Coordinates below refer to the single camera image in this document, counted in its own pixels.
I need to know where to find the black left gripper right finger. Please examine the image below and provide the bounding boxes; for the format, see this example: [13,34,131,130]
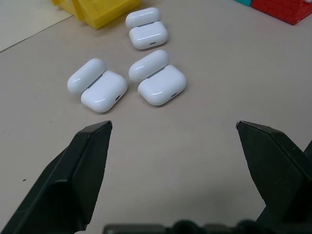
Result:
[235,120,312,221]

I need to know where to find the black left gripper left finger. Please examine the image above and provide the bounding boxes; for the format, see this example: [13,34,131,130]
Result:
[0,120,113,234]

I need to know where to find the white earbud case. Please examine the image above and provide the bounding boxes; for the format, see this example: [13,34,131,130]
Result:
[67,58,128,114]
[125,7,169,51]
[128,49,188,107]

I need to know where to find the red plastic bin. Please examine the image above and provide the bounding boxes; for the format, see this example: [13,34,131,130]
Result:
[251,0,312,26]

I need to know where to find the white earbud case top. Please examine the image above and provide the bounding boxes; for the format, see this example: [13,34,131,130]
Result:
[125,7,169,51]

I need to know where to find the teal plastic bin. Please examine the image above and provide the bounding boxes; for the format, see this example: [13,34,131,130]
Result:
[233,0,254,7]

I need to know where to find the yellow plastic bin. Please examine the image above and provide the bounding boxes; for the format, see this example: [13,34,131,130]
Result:
[50,0,141,30]

